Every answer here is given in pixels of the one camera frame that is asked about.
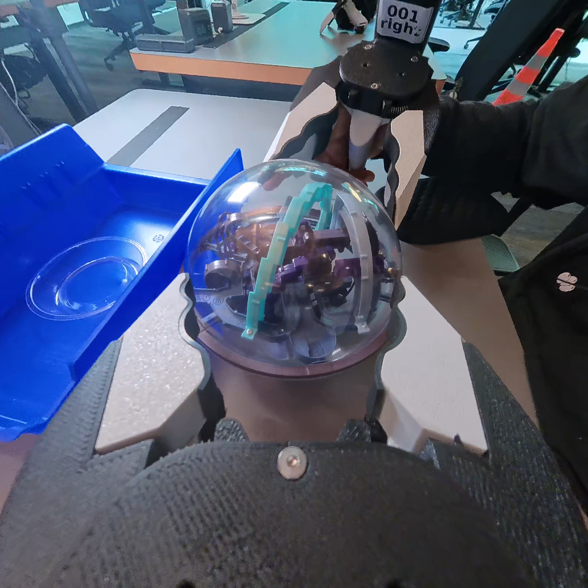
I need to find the black office chair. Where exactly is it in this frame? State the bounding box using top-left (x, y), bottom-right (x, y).
top-left (78, 0), bottom-right (161, 70)

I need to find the long pale desk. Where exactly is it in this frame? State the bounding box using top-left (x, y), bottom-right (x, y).
top-left (129, 0), bottom-right (377, 88)

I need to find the clear plastic maze ball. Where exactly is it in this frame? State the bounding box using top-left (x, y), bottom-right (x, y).
top-left (184, 158), bottom-right (403, 377)

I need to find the person's right hand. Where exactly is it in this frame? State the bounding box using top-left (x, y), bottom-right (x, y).
top-left (322, 103), bottom-right (394, 184)

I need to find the clear plastic ball stand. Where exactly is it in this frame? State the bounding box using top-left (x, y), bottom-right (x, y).
top-left (28, 237), bottom-right (148, 320)

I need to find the blue plastic bin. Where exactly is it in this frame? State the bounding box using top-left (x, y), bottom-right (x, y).
top-left (0, 124), bottom-right (244, 443)

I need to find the orange traffic cone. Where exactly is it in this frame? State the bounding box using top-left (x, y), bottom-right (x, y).
top-left (494, 28), bottom-right (566, 106)

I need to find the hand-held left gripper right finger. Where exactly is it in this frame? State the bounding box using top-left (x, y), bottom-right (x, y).
top-left (368, 267), bottom-right (488, 453)

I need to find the black backpack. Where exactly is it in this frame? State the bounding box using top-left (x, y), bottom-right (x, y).
top-left (496, 235), bottom-right (588, 515)

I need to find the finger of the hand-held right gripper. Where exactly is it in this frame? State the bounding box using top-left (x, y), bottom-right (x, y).
top-left (384, 88), bottom-right (442, 226)
top-left (276, 63), bottom-right (342, 166)

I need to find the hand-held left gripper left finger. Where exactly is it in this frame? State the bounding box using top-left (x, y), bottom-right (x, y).
top-left (95, 276), bottom-right (217, 453)

